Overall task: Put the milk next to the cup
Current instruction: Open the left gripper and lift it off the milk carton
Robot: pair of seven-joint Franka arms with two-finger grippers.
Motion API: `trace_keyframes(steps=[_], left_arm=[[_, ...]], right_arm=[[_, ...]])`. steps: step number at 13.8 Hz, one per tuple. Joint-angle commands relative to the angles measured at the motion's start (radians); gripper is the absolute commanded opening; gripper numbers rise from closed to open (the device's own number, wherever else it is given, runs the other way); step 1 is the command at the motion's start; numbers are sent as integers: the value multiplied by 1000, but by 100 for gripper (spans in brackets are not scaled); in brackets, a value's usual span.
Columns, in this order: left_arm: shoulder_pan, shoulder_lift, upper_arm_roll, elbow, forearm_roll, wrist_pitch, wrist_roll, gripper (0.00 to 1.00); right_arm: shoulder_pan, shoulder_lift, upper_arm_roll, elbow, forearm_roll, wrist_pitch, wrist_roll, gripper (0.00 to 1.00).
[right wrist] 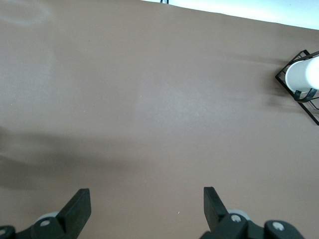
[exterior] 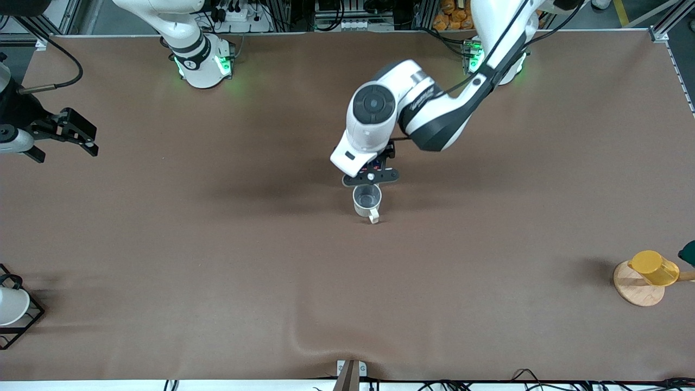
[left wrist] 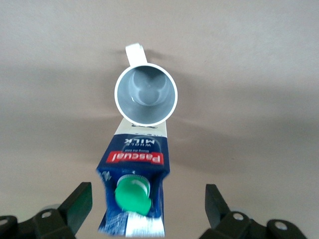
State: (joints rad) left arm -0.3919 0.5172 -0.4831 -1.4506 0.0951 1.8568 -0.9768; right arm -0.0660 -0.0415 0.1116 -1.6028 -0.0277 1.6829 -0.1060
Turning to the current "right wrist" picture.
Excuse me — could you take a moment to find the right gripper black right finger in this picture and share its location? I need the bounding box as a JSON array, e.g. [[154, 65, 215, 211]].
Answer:
[[201, 186, 305, 239]]

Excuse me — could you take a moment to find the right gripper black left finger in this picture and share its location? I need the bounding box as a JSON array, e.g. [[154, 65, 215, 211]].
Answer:
[[0, 188, 92, 239]]

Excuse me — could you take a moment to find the black wire rack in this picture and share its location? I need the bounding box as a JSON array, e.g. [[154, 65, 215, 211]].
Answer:
[[275, 49, 319, 125]]

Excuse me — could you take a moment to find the white cup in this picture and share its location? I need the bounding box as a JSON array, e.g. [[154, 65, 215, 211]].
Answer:
[[285, 56, 319, 94]]

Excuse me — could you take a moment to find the brown table cover sheet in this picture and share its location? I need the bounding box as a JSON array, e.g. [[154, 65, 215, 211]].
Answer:
[[0, 0, 319, 239]]

